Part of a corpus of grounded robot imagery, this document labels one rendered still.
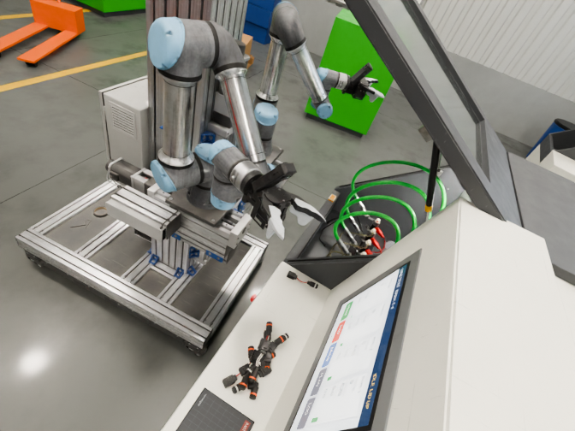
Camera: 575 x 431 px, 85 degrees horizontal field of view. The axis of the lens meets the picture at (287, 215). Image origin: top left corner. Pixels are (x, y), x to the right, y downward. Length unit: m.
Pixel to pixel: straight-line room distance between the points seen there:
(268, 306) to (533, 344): 0.74
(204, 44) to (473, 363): 0.88
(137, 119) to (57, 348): 1.31
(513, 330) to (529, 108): 7.58
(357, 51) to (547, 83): 4.59
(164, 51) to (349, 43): 3.67
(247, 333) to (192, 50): 0.82
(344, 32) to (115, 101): 3.34
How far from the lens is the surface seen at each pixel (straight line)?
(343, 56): 4.47
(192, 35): 0.93
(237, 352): 1.03
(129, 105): 1.49
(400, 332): 0.66
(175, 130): 1.03
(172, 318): 1.91
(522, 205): 1.22
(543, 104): 8.18
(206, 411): 0.97
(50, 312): 2.30
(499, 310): 0.67
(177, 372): 2.04
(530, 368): 0.64
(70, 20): 5.66
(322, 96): 1.56
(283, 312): 1.12
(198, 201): 1.26
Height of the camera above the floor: 1.92
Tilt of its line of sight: 41 degrees down
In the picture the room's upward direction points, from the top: 21 degrees clockwise
